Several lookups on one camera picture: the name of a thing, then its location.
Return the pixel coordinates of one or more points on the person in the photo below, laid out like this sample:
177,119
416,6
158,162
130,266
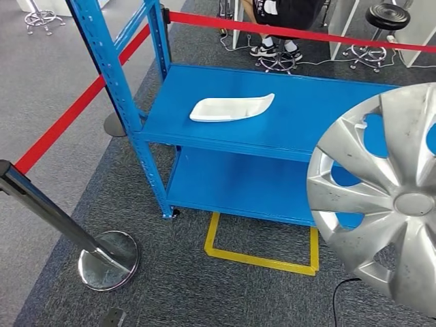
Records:
290,13

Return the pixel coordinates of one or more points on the blue metal shelf rack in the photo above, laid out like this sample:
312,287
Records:
306,117

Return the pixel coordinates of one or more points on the red barrier belt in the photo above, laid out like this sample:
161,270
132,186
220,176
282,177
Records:
68,117
272,30

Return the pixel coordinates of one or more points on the black stool with chrome base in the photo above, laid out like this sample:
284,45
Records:
388,16
277,63

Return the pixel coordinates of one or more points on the black stanchion post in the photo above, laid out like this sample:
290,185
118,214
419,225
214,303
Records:
166,16

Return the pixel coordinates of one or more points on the white plastic car part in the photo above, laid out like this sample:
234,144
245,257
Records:
231,108

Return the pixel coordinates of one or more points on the silver wheel hubcap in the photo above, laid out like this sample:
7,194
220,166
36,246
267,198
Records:
391,180

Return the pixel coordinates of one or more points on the chrome stanchion with round base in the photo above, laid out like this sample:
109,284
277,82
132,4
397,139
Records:
109,266

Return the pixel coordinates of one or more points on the chrome stool base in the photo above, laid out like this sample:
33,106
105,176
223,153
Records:
44,17

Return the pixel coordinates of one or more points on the white power strip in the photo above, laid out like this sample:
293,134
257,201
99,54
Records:
391,38

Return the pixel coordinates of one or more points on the white cabinet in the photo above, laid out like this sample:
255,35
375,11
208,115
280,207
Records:
81,5

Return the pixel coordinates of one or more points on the black pole with round base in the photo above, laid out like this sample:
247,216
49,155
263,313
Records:
114,126

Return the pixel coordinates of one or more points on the white desk side panel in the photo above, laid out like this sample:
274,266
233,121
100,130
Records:
237,22
342,22
422,27

